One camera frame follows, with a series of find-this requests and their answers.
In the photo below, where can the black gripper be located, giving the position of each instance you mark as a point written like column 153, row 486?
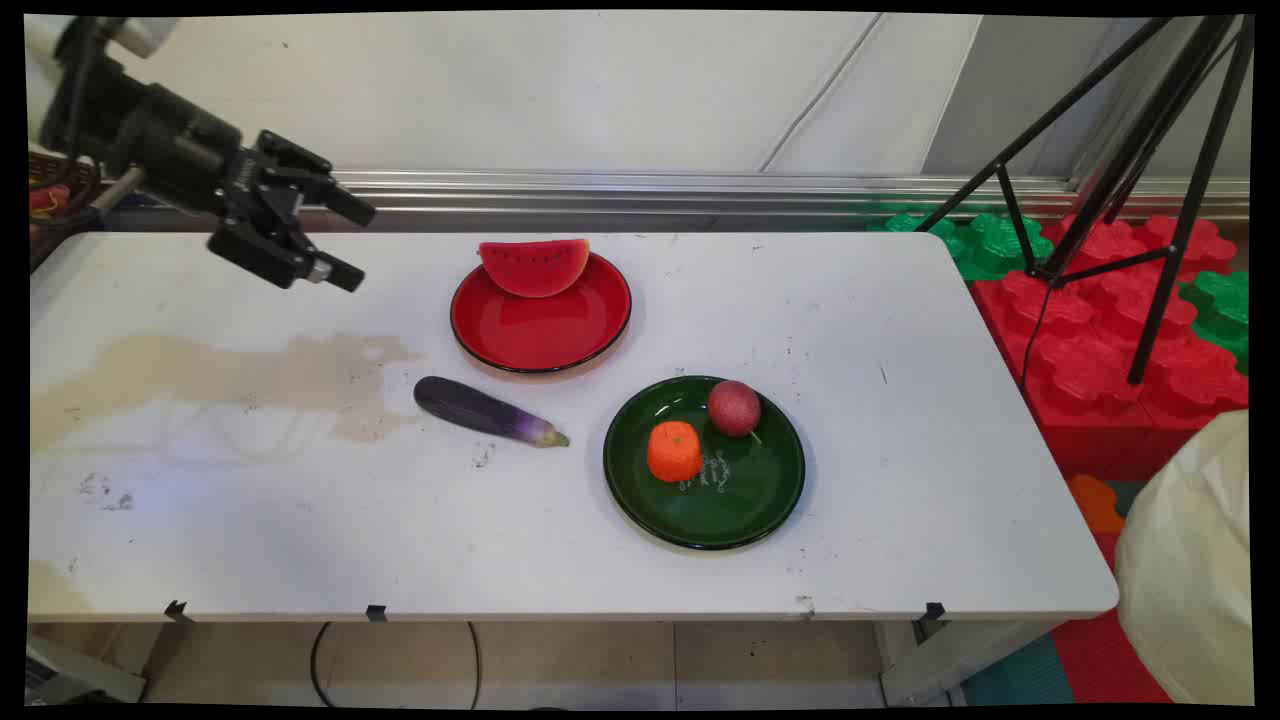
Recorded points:
column 170, row 140

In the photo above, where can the orange toy tangerine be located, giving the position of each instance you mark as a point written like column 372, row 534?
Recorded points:
column 674, row 452

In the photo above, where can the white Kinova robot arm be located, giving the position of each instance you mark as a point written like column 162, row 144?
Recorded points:
column 140, row 34

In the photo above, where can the toy watermelon slice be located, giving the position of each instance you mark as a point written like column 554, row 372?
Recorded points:
column 535, row 270

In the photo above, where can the purple toy eggplant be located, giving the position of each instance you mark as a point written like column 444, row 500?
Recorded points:
column 470, row 407

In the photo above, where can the red enamel plate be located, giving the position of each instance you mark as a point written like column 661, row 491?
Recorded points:
column 540, row 332

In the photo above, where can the dark wicker basket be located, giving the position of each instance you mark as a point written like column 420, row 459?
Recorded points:
column 45, row 228

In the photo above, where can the red speckled toy plum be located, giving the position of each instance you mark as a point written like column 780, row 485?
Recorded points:
column 734, row 407

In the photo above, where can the white metal table leg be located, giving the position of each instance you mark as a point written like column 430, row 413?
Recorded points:
column 85, row 675
column 950, row 660

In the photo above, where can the green enamel plate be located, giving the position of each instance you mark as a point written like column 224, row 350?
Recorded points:
column 745, row 492

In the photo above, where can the green foam block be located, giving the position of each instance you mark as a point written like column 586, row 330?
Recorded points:
column 1222, row 310
column 990, row 242

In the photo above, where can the red foam block stack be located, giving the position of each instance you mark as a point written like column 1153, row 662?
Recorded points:
column 1080, row 370

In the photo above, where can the orange foam block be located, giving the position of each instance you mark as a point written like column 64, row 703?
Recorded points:
column 1095, row 505

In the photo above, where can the teal foam floor mat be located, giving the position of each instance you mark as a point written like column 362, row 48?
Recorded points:
column 1020, row 675

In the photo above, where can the red foam floor mat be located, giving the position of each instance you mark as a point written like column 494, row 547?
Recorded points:
column 1105, row 665

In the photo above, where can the white plastic bag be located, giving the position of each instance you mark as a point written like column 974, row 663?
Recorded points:
column 1190, row 570

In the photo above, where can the aluminium wall rail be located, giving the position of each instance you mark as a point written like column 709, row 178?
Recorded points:
column 600, row 195

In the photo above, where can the black camera tripod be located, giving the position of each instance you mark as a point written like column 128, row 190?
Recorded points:
column 1190, row 203

